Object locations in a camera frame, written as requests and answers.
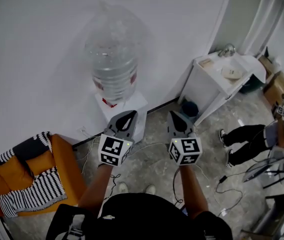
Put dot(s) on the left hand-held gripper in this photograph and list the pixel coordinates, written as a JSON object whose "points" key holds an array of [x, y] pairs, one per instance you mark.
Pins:
{"points": [[112, 151]]}

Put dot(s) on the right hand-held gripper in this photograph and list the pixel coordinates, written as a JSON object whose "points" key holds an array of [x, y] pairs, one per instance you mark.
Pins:
{"points": [[185, 150]]}

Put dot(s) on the white water dispenser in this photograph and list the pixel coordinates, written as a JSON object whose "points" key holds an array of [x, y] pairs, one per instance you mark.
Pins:
{"points": [[142, 104]]}

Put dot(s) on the person's right forearm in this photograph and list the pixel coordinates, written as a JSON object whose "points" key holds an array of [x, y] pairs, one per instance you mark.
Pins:
{"points": [[193, 191]]}

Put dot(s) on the person's left forearm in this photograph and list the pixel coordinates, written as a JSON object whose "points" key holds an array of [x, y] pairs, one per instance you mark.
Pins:
{"points": [[94, 189]]}

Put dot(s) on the clear water bottle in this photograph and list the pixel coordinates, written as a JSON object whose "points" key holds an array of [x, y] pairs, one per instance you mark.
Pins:
{"points": [[114, 71]]}

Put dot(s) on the teal waste bin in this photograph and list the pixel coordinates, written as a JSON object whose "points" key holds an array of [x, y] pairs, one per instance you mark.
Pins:
{"points": [[190, 109]]}

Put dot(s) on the person's left shoe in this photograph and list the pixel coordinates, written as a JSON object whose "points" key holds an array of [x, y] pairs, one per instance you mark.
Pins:
{"points": [[123, 187]]}

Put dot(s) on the person's shoe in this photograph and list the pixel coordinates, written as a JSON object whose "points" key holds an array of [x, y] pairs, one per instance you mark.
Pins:
{"points": [[123, 187], [150, 189]]}

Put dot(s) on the person's right shoe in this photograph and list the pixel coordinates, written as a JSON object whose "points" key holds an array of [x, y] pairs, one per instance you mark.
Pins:
{"points": [[150, 189]]}

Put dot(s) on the orange sofa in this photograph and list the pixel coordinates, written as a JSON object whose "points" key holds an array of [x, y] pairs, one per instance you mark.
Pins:
{"points": [[67, 169]]}

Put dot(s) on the person's black shirt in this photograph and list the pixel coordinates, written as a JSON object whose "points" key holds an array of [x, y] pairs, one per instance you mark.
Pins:
{"points": [[144, 219]]}

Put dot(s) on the chrome faucet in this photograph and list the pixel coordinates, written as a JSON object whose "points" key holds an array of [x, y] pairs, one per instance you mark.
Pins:
{"points": [[227, 50]]}

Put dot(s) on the cardboard box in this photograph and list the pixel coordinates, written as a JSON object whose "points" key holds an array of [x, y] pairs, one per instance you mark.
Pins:
{"points": [[278, 89]]}

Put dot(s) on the black white striped blanket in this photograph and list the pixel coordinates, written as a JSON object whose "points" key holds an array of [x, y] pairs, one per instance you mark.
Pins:
{"points": [[32, 191]]}

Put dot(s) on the orange cushion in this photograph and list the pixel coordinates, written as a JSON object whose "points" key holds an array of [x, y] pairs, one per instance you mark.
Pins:
{"points": [[12, 174]]}

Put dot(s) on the black frame chair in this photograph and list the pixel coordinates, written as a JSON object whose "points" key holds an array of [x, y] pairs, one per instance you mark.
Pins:
{"points": [[264, 170]]}

